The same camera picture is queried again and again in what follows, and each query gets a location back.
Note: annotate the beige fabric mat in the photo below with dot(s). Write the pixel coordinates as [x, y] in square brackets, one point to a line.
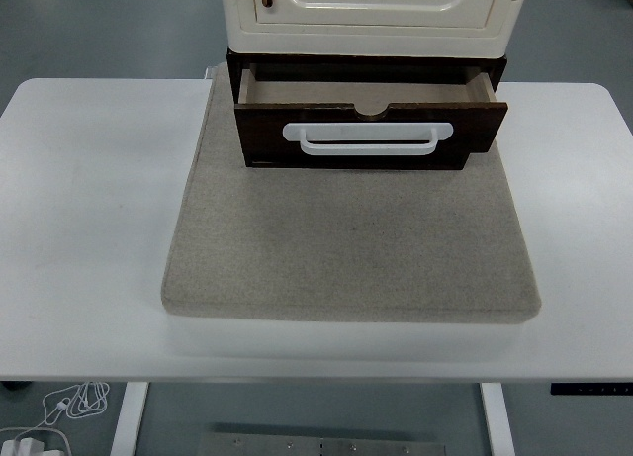
[346, 238]

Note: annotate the dark wooden drawer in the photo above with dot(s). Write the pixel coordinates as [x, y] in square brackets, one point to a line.
[267, 144]

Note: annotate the black table control panel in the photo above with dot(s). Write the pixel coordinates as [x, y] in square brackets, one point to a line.
[593, 389]

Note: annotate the white table leg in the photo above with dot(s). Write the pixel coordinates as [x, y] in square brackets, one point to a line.
[497, 416]
[128, 416]

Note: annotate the dark wooden drawer housing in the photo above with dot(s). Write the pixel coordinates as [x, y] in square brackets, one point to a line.
[233, 75]

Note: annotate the white power adapter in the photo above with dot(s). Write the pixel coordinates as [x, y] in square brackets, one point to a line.
[29, 446]

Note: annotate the cream plastic cabinet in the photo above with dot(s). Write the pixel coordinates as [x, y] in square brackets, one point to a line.
[366, 35]

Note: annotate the grey metal plate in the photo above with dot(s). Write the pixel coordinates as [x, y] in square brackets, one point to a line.
[321, 447]

